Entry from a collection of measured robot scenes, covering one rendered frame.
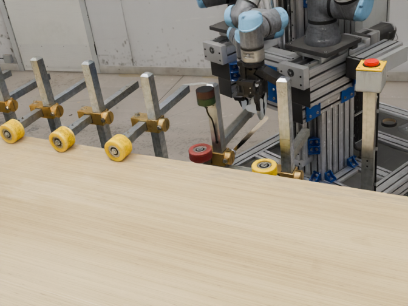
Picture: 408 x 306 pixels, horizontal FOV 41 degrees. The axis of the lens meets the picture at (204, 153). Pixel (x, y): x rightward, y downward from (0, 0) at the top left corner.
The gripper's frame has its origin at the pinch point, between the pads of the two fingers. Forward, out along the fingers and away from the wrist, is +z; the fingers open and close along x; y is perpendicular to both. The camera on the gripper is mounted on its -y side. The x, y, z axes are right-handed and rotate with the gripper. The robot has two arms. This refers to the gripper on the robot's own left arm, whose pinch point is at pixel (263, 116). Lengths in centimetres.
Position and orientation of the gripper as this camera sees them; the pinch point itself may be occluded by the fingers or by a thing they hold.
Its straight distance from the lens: 187.0
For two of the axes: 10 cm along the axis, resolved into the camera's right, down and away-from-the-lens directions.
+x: -4.5, 4.9, -7.5
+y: -8.8, -1.4, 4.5
